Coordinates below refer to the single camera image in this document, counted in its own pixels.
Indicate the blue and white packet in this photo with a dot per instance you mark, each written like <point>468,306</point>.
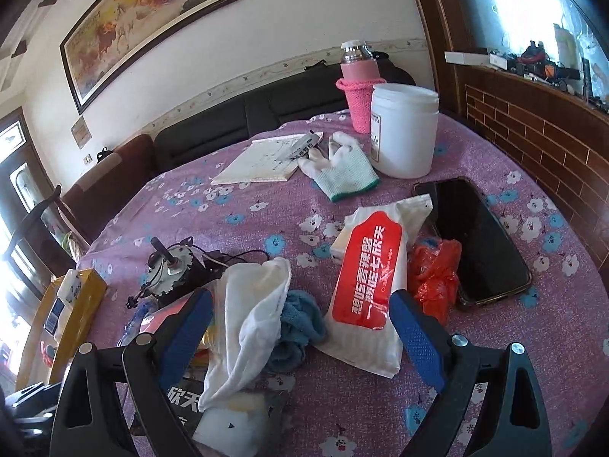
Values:
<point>62,300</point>

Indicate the yellow cardboard box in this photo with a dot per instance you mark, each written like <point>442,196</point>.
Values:
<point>83,309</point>

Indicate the white notebook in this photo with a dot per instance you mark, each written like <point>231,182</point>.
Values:
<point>257,164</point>

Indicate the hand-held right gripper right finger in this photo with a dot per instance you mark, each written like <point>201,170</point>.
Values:
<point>418,338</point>

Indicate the brown armchair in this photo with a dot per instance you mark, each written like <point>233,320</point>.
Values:
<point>119,169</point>

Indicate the dark wooden glass door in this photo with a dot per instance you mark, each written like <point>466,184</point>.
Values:
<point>29,152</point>

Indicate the dark wooden chair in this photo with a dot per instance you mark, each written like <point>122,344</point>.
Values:
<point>47,205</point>

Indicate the black sofa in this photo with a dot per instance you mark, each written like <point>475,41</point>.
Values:
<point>247,119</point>

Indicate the white tissue packet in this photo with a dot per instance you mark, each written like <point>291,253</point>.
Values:
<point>223,431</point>

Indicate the framed horse painting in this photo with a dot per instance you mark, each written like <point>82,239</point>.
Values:
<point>142,24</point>

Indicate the black bag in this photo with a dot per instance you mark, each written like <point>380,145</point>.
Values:
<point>105,156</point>

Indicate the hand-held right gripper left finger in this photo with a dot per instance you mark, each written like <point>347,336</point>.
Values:
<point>190,326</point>

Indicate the white cloth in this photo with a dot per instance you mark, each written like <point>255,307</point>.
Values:
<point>252,314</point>

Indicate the clutter on window ledge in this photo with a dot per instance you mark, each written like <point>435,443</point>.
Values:
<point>533,57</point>

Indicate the black packet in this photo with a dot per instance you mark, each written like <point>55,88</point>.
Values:
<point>185,407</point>

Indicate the white tube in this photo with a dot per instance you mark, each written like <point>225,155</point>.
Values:
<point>302,148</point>

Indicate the small wall certificate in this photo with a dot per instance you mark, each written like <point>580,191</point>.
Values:
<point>81,131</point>

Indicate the black smartphone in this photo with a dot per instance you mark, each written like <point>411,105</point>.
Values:
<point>476,243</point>

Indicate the purple floral tablecloth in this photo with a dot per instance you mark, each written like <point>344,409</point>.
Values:
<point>523,342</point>

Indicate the red plastic bag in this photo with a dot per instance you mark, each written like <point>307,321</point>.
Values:
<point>435,276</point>

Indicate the blue towel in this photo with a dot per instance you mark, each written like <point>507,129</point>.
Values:
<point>297,319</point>

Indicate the black electric motor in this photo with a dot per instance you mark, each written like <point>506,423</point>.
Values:
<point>173,266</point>

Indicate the pink thermos with knitted sleeve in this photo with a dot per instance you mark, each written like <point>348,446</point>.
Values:
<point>359,90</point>

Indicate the white work glove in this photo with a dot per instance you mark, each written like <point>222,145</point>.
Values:
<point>347,169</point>

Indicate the white wipes pack red label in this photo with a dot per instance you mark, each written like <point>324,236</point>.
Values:
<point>366,276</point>

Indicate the white plastic jar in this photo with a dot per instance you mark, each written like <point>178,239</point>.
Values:
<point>404,128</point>

